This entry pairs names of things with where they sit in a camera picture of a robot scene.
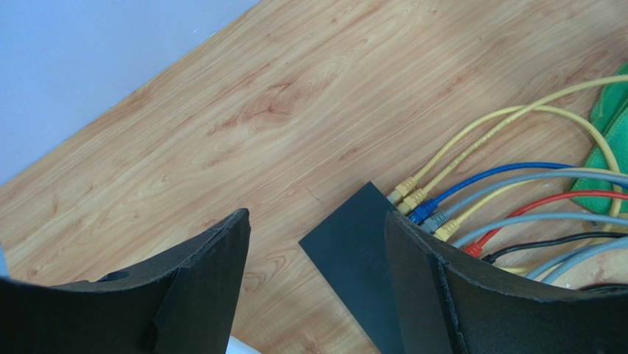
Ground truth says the black network switch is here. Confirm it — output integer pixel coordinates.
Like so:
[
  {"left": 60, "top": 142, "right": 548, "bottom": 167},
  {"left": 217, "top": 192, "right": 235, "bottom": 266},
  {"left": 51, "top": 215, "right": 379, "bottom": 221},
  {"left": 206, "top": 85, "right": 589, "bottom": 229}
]
[{"left": 299, "top": 182, "right": 404, "bottom": 353}]

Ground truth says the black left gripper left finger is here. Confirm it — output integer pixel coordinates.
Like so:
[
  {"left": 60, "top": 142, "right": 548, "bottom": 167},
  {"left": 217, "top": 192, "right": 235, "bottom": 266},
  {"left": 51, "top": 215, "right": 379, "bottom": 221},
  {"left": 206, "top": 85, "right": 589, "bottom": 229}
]
[{"left": 1, "top": 209, "right": 251, "bottom": 353}]

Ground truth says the black ethernet cable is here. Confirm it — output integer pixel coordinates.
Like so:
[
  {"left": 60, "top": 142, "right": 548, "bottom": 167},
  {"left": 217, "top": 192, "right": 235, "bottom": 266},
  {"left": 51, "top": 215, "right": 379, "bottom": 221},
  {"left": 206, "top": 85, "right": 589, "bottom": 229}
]
[{"left": 482, "top": 232, "right": 628, "bottom": 265}]

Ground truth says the green cloth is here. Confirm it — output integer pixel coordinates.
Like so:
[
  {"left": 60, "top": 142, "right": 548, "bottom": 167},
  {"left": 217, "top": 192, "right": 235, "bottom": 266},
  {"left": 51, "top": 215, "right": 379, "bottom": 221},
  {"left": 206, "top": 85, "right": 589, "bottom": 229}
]
[{"left": 569, "top": 63, "right": 628, "bottom": 215}]

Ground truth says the red ethernet cable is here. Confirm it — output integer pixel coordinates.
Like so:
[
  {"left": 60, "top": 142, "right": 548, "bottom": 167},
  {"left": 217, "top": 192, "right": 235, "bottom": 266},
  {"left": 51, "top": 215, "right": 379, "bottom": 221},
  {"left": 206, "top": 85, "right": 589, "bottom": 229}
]
[{"left": 464, "top": 190, "right": 628, "bottom": 258}]

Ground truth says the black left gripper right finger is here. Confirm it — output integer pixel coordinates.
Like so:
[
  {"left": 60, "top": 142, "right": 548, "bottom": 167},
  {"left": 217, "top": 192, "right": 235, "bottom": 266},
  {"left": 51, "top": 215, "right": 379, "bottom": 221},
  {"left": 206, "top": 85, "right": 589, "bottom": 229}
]
[{"left": 385, "top": 212, "right": 627, "bottom": 353}]

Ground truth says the blue ethernet cable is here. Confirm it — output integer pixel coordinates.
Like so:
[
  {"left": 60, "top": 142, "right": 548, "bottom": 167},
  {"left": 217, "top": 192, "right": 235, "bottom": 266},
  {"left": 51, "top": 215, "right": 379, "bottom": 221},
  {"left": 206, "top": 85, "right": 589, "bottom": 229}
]
[{"left": 408, "top": 162, "right": 628, "bottom": 225}]

